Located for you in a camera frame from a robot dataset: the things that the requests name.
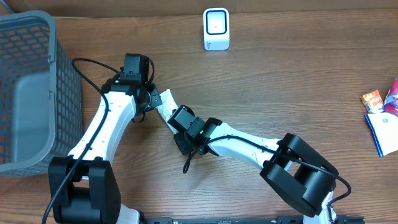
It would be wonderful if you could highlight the white tube gold cap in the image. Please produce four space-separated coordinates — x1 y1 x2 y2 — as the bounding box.
155 89 178 134

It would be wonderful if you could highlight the orange white sticker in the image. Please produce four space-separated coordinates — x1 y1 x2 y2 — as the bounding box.
360 90 384 114

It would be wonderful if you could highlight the orange cream snack bag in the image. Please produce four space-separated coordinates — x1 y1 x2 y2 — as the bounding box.
364 112 397 157

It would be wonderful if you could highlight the red purple tissue pack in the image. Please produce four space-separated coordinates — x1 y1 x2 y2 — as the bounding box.
383 78 398 116

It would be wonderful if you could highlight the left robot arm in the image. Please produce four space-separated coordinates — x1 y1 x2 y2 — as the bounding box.
42 54 161 223

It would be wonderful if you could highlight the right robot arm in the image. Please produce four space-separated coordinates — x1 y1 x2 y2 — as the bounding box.
166 105 338 223

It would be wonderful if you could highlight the white barcode scanner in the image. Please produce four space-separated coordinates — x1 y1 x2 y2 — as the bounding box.
203 7 230 51

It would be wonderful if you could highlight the dark grey plastic basket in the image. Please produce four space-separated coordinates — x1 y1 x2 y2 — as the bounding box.
1 11 83 177

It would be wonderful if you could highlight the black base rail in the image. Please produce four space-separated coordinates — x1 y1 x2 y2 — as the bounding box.
136 216 366 224

